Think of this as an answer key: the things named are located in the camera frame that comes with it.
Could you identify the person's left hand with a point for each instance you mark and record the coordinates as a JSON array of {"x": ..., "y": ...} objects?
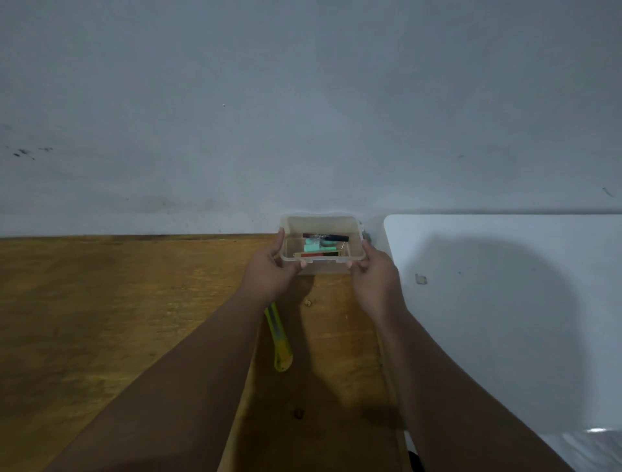
[{"x": 265, "y": 277}]

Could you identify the person's right hand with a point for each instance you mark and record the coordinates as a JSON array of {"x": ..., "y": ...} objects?
[{"x": 376, "y": 287}]

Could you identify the person's left thumb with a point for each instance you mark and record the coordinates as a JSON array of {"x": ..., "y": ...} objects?
[{"x": 279, "y": 243}]

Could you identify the person's right thumb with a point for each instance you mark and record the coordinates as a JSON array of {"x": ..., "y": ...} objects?
[{"x": 367, "y": 250}]

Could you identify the clear plastic storage box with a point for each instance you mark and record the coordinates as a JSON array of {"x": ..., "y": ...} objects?
[{"x": 321, "y": 245}]

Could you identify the person's right forearm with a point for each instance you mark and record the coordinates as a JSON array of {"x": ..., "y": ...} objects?
[{"x": 457, "y": 398}]

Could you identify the person's left forearm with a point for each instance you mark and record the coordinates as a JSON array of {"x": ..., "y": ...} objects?
[{"x": 160, "y": 394}]

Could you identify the green eraser block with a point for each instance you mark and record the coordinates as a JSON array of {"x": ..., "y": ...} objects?
[{"x": 313, "y": 247}]

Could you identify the red pen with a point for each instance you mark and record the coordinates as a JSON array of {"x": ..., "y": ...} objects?
[{"x": 318, "y": 254}]

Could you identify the black marker pen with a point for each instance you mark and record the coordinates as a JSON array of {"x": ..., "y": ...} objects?
[{"x": 326, "y": 237}]

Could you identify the yellow utility knife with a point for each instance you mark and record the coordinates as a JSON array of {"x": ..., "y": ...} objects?
[{"x": 279, "y": 340}]

